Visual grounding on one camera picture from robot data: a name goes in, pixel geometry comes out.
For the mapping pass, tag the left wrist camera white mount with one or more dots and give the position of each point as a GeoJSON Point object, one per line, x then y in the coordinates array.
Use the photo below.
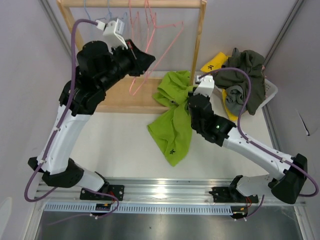
{"type": "Point", "coordinates": [113, 32]}

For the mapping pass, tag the lime green shorts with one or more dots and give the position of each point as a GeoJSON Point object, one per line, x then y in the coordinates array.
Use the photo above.
{"type": "Point", "coordinates": [172, 131]}

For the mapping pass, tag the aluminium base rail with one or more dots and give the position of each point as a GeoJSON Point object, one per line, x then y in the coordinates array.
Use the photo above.
{"type": "Point", "coordinates": [159, 191]}

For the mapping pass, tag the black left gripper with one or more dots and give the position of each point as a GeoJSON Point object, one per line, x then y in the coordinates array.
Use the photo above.
{"type": "Point", "coordinates": [141, 61]}

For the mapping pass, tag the slotted cable duct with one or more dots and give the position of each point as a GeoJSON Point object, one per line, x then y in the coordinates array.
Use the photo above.
{"type": "Point", "coordinates": [126, 208]}

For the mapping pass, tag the dark olive shorts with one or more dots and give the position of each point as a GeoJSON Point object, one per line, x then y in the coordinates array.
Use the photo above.
{"type": "Point", "coordinates": [252, 83]}

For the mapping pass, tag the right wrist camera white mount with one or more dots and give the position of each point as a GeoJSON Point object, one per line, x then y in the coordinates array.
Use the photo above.
{"type": "Point", "coordinates": [204, 85]}

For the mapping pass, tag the light blue wire hanger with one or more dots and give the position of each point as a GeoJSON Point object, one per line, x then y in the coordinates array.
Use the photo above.
{"type": "Point", "coordinates": [86, 10]}
{"type": "Point", "coordinates": [109, 15]}

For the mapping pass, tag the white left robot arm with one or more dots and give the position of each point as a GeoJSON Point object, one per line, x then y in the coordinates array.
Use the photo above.
{"type": "Point", "coordinates": [99, 68]}

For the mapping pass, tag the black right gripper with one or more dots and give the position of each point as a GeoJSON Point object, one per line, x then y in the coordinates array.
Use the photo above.
{"type": "Point", "coordinates": [207, 97]}

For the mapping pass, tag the white plastic basket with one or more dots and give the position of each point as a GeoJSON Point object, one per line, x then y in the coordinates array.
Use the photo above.
{"type": "Point", "coordinates": [270, 91]}

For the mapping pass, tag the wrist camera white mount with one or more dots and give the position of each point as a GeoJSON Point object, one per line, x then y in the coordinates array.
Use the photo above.
{"type": "Point", "coordinates": [204, 85]}
{"type": "Point", "coordinates": [113, 32]}

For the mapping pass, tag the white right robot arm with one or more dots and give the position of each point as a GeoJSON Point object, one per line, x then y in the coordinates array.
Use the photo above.
{"type": "Point", "coordinates": [285, 176]}

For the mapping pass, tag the wooden clothes rack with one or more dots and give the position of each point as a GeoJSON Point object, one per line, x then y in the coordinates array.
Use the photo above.
{"type": "Point", "coordinates": [133, 95]}

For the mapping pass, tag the grey shorts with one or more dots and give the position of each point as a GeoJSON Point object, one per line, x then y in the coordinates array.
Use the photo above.
{"type": "Point", "coordinates": [235, 99]}

